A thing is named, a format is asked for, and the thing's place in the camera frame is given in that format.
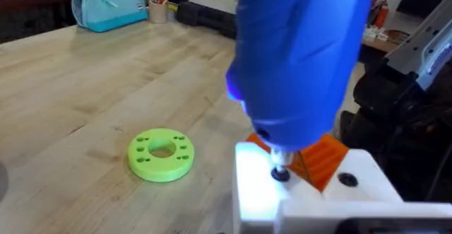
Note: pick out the beige cup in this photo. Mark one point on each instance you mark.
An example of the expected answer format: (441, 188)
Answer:
(157, 13)

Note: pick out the green disc with holes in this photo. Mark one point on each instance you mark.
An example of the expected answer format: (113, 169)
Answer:
(160, 167)

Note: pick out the blue electric screwdriver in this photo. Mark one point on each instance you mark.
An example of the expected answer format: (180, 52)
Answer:
(300, 68)

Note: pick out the white orange left gripper left finger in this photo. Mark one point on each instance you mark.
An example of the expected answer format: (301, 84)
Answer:
(254, 184)

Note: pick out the white orange left gripper right finger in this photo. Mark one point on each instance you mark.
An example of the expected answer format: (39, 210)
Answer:
(360, 188)

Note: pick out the teal zip bag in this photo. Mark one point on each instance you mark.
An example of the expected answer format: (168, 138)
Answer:
(109, 9)

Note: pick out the black case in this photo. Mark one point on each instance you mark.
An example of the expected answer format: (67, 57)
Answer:
(208, 22)

